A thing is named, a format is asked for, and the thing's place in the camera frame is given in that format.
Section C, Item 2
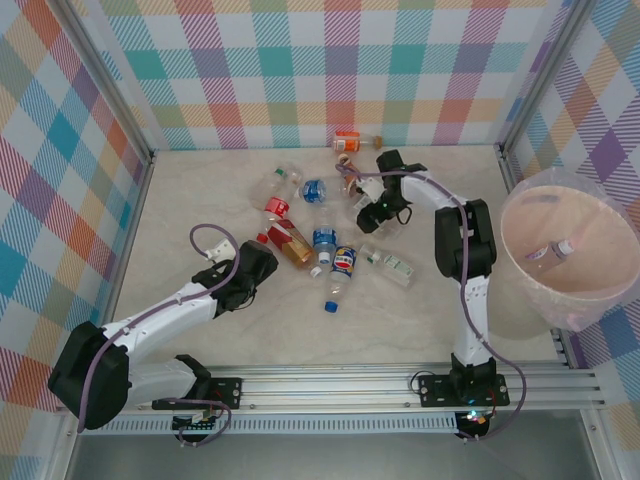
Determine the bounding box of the right controller board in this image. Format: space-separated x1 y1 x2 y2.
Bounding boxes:
455 408 494 440

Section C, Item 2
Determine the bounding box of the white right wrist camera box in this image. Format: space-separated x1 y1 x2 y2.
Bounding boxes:
355 178 385 202

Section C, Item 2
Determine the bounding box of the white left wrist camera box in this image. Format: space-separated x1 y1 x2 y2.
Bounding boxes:
206 238 237 262

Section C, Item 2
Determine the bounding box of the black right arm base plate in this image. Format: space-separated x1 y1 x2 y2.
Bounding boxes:
417 372 511 408

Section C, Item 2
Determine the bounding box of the orange label bottle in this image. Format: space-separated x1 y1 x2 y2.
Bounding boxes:
332 130 384 153

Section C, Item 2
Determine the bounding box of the controller board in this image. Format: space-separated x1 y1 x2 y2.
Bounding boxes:
455 408 494 440
171 410 224 434

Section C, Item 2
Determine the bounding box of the clear bottle with green label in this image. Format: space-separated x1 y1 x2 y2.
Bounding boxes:
358 243 417 290

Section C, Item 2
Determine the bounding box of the blue label water bottle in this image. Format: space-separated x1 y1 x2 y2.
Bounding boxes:
311 203 338 265

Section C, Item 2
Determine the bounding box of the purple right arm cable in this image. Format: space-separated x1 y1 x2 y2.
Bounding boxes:
335 163 529 442

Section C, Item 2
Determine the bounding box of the pink bottle with white cap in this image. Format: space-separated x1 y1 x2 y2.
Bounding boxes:
523 238 577 262

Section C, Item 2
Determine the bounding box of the perforated grey cable tray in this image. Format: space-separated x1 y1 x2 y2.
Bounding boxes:
79 412 460 435

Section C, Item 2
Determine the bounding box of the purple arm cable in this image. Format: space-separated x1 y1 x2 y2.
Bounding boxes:
335 163 529 442
74 223 242 449

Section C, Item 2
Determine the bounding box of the amber tea bottle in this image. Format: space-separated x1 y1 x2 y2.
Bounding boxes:
266 218 324 279

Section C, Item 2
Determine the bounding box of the aluminium frame post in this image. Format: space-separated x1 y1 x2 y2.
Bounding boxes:
57 0 157 169
498 0 596 157

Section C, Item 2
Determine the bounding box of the aluminium mounting rail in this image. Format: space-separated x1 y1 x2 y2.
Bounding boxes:
54 363 609 414

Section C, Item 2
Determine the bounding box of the clear bottle with green cap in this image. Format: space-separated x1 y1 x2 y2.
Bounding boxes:
255 167 305 210

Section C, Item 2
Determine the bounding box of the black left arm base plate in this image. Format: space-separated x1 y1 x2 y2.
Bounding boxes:
151 377 245 412

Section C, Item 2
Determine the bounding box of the red label bottle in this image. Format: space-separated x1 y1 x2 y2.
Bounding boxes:
256 196 294 242

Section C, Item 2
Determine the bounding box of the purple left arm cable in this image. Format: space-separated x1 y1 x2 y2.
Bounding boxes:
74 223 242 449

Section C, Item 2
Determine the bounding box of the left controller board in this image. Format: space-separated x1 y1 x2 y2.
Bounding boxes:
171 410 224 434

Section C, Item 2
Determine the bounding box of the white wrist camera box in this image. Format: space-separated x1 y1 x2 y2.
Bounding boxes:
355 178 385 202
206 238 237 262

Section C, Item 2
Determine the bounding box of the cola bottle with blue cap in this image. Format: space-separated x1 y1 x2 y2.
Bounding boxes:
323 243 359 314

